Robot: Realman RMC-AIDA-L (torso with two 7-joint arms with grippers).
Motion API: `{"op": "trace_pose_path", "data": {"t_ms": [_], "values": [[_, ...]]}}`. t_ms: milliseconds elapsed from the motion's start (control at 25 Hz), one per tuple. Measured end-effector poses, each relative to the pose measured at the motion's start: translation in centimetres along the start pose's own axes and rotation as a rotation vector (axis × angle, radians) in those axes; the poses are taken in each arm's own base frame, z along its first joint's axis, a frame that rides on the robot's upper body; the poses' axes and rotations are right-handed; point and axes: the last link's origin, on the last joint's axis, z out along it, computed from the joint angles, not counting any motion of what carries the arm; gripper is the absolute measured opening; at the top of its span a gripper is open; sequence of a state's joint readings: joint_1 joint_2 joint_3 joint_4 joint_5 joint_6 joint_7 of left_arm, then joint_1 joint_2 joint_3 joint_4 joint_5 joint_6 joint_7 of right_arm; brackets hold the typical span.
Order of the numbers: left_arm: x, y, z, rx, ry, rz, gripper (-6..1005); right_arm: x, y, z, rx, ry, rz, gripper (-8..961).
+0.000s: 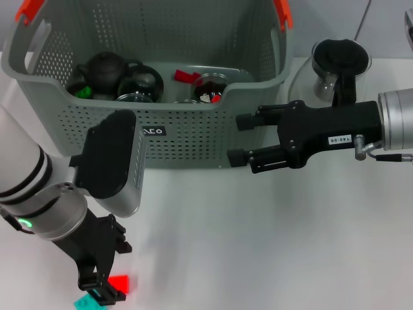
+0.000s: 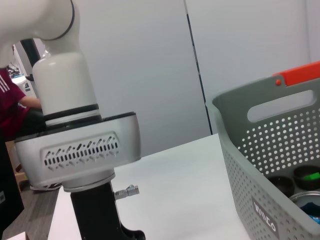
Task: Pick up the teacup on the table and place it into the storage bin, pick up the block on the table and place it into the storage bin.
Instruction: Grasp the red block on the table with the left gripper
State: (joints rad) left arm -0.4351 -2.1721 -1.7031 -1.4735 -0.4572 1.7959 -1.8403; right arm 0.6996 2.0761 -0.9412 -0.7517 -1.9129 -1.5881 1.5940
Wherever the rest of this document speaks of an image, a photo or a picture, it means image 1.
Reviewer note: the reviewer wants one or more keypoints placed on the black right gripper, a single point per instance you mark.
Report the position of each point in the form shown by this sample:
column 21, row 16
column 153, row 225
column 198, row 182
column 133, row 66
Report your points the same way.
column 322, row 129

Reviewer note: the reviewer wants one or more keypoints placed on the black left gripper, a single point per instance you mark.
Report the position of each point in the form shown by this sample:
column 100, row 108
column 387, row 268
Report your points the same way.
column 93, row 239

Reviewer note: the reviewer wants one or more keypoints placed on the red sloped toy brick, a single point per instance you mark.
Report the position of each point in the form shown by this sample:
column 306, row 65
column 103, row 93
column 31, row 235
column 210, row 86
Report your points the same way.
column 122, row 281

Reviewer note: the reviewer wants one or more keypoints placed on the small red toy brick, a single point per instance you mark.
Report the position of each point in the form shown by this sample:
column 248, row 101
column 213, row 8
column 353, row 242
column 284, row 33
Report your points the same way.
column 216, row 97

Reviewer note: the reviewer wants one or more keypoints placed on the white toy brick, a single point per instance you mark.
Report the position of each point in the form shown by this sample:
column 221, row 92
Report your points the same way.
column 205, row 97

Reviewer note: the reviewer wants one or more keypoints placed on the glass teacup black holder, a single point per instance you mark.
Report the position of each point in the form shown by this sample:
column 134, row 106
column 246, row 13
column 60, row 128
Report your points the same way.
column 185, row 101
column 142, row 82
column 206, row 84
column 132, row 97

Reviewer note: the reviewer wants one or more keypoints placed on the dark red long brick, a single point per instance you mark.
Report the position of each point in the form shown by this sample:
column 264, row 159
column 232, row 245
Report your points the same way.
column 184, row 76

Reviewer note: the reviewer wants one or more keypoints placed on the green toy brick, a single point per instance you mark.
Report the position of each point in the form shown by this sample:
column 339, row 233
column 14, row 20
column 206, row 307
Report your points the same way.
column 84, row 92

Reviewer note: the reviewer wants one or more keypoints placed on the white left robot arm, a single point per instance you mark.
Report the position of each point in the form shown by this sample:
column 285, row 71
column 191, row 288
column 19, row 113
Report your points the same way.
column 26, row 168

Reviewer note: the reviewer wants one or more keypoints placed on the grey perforated storage bin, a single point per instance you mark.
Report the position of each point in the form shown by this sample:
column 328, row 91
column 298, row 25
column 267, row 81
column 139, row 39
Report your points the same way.
column 209, row 139

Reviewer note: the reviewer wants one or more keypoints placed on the teal flat toy plate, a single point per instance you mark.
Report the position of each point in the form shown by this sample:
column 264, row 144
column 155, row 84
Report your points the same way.
column 84, row 304

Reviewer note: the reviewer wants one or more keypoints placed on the glass teapot black lid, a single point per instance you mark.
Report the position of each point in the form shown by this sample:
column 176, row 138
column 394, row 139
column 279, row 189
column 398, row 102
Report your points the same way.
column 338, row 53

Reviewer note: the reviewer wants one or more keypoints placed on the black clay teapot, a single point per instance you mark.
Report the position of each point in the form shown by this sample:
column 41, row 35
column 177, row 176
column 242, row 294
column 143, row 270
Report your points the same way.
column 104, row 72

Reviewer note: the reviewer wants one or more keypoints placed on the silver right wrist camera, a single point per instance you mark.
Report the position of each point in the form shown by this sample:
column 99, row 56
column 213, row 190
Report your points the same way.
column 409, row 29

